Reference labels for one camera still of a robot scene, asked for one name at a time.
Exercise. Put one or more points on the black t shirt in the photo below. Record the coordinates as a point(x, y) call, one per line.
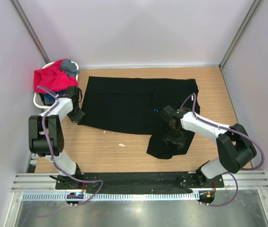
point(133, 106)

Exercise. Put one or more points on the red t shirt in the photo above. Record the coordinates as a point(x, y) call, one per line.
point(53, 78)

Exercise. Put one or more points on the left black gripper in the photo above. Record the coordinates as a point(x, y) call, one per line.
point(76, 118)

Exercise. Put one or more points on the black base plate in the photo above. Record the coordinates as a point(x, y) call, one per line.
point(150, 182)

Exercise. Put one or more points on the aluminium frame rail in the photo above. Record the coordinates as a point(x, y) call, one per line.
point(34, 182)

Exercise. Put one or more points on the white slotted cable duct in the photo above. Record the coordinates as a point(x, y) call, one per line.
point(77, 196)

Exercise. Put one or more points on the grey blue t shirt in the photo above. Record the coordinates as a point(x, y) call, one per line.
point(70, 68)

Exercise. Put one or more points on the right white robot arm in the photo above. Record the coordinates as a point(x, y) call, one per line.
point(235, 149)

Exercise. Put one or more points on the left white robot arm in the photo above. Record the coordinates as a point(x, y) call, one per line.
point(46, 138)

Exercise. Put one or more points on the white laundry basket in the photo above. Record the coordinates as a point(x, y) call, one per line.
point(37, 99)

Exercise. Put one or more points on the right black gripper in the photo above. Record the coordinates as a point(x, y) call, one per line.
point(167, 136)

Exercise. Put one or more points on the dark blue t shirt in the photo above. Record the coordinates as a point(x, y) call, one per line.
point(48, 99)

